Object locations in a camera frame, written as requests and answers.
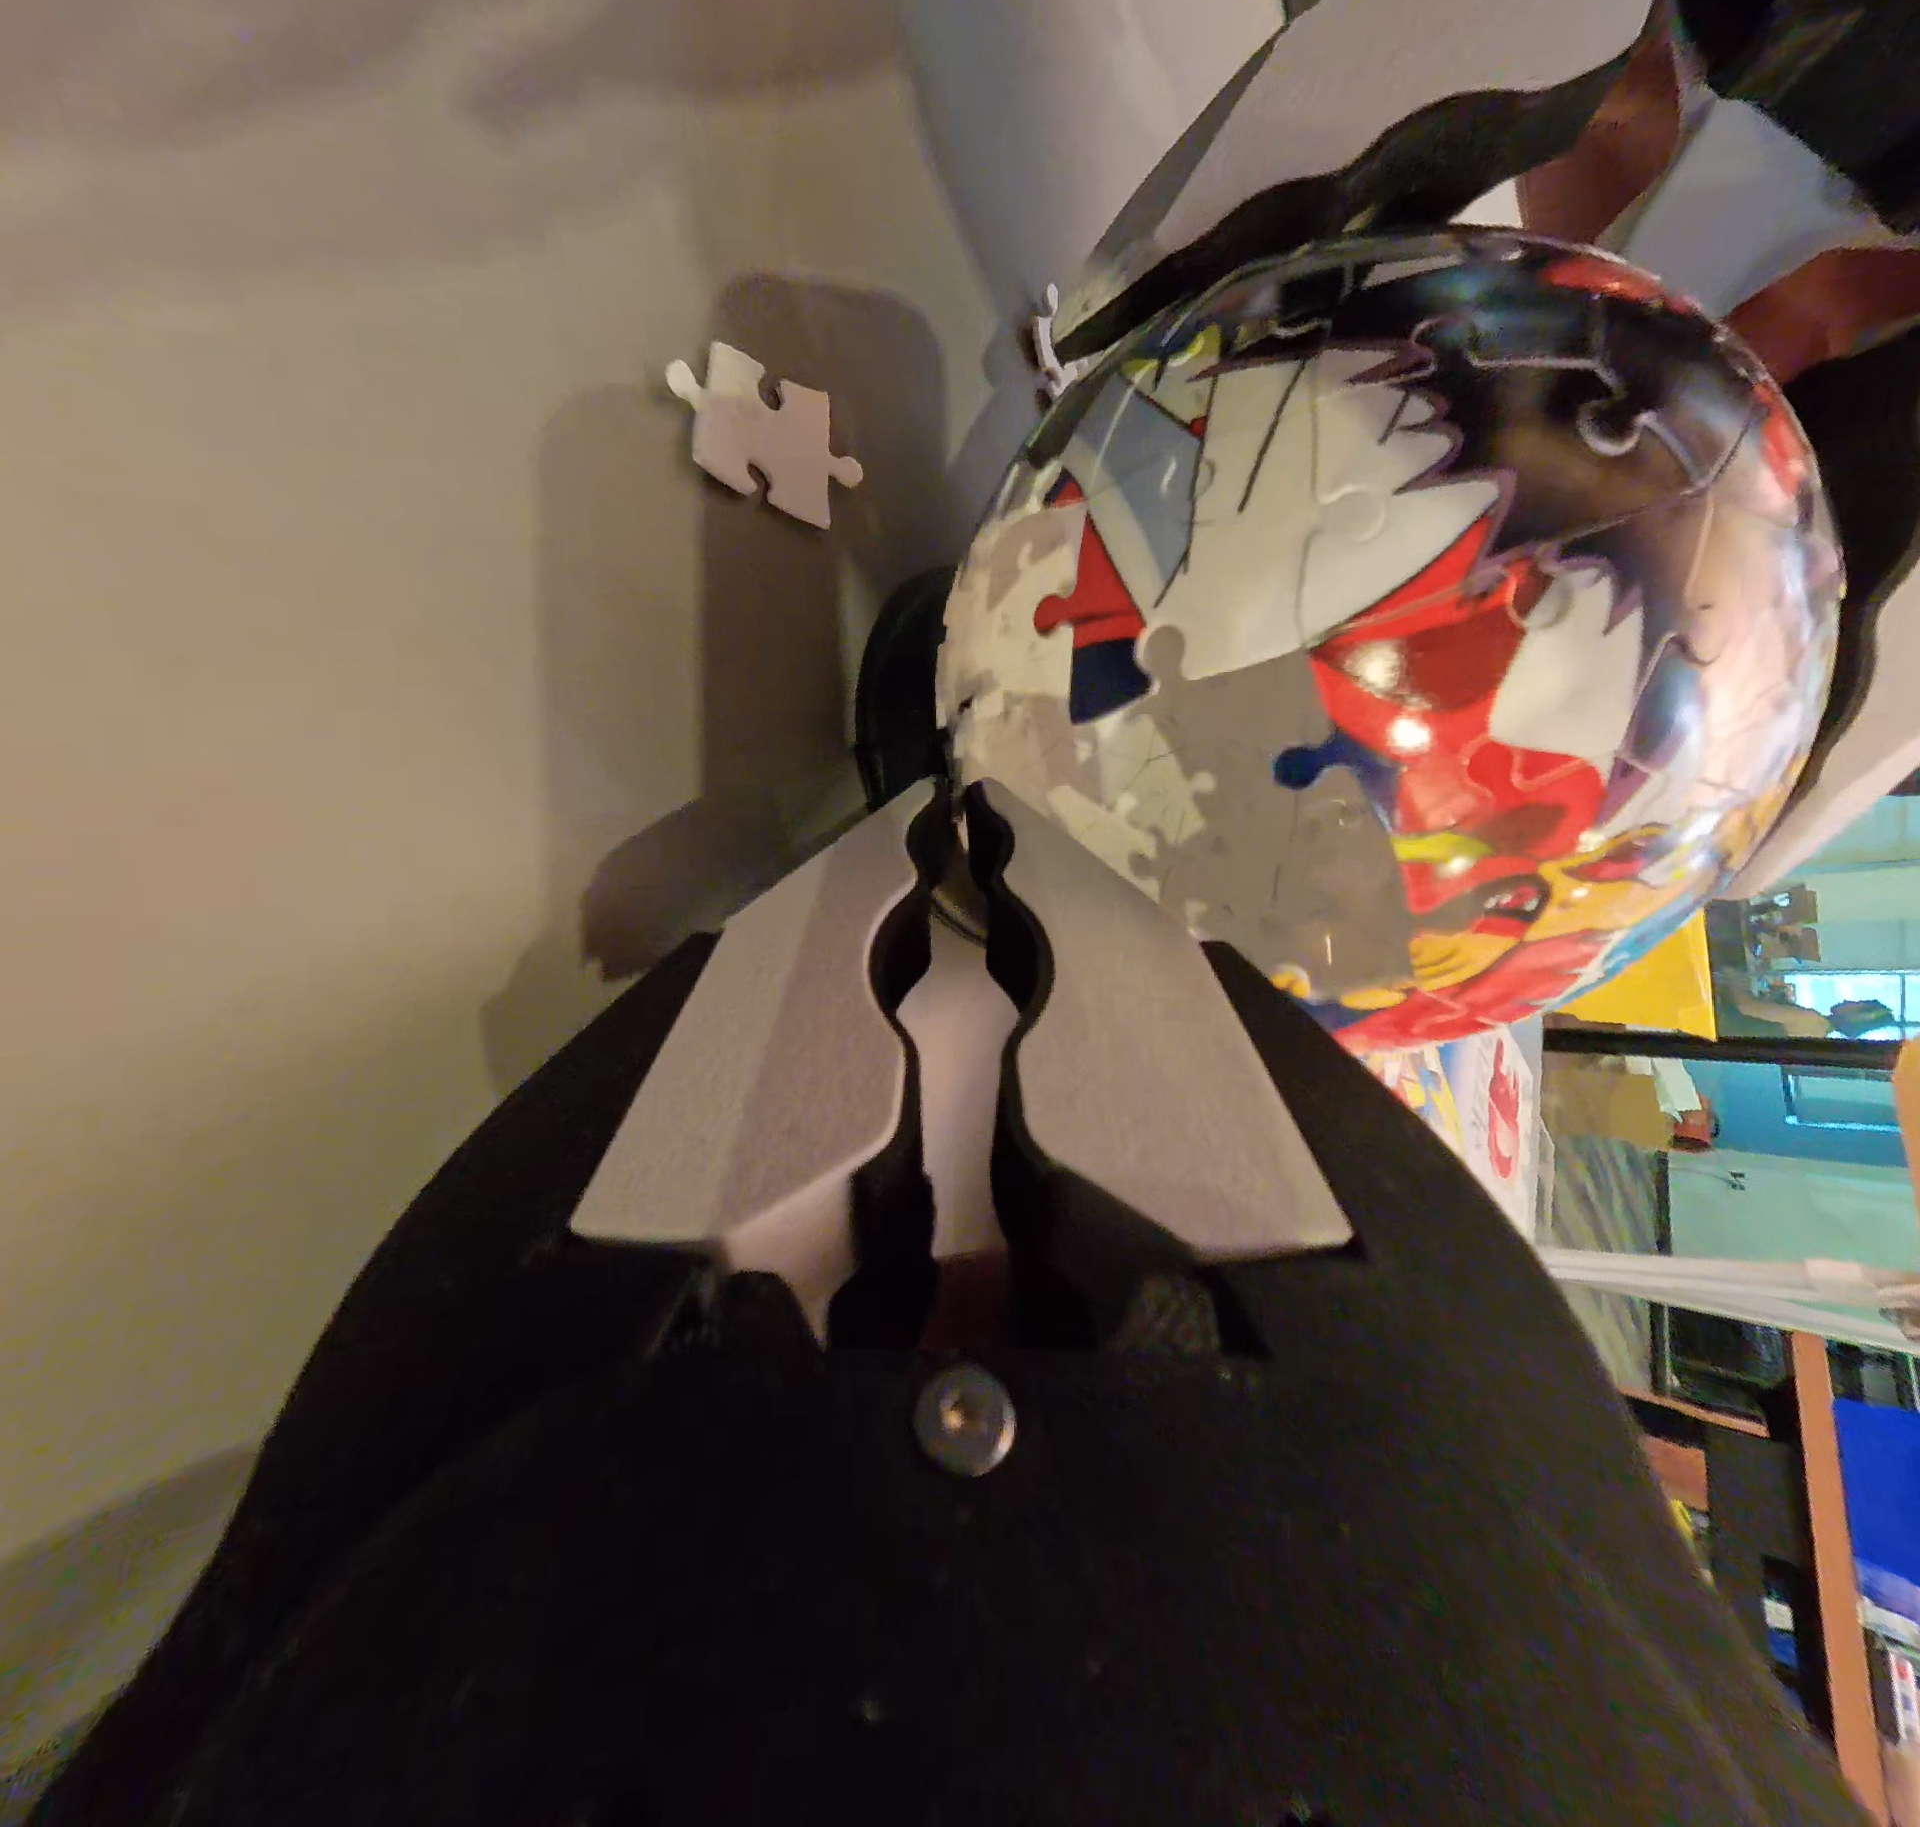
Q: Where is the colourful puzzle ball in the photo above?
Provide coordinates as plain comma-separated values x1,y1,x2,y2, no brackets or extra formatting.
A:
936,227,1849,1061

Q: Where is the blue puzzle box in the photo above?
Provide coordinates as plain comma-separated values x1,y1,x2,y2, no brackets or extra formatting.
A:
1350,1023,1548,1236

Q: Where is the white puzzle piece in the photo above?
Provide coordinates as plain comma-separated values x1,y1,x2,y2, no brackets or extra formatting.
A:
665,341,866,531

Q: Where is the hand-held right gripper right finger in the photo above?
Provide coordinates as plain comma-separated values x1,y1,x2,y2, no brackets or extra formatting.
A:
965,782,1355,1352

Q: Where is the brown wooden desk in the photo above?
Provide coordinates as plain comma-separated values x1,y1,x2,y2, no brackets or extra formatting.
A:
1785,1332,1894,1827

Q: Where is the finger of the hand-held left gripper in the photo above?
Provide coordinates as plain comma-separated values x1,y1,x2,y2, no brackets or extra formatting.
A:
1057,0,1685,361
1740,353,1920,895

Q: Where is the black round ball stand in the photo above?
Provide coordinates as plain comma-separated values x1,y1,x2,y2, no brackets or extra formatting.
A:
853,564,969,825

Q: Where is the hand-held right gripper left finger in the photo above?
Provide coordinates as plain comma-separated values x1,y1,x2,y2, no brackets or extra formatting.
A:
570,782,963,1352

